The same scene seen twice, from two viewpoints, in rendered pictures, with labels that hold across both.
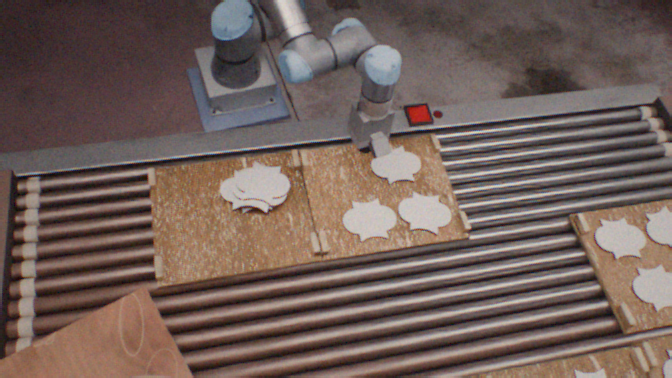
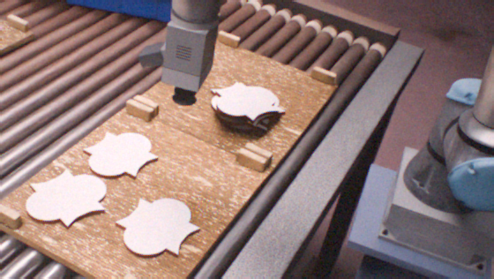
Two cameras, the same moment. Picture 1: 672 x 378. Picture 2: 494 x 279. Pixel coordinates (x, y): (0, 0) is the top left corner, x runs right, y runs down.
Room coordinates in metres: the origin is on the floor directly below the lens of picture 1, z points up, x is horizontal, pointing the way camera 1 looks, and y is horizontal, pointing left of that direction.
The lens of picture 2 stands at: (1.59, -0.65, 1.71)
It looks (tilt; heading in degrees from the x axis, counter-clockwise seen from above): 37 degrees down; 133
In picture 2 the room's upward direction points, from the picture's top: 10 degrees clockwise
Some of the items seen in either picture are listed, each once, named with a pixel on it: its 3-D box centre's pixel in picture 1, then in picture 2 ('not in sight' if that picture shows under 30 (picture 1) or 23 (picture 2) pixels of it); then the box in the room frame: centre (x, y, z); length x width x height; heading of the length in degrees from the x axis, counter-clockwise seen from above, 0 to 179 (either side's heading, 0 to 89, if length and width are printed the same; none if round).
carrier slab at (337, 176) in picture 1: (381, 194); (139, 193); (0.92, -0.13, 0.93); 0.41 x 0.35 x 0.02; 111
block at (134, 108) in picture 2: (323, 243); (139, 109); (0.73, 0.01, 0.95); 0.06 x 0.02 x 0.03; 21
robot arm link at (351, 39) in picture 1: (350, 46); not in sight; (1.00, 0.02, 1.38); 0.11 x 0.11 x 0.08; 38
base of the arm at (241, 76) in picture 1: (235, 58); (450, 167); (1.25, 0.36, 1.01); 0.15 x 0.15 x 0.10
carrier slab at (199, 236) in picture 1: (232, 214); (239, 97); (0.77, 0.26, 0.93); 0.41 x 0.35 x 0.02; 111
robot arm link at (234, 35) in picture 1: (235, 28); (475, 120); (1.25, 0.36, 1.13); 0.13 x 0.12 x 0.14; 128
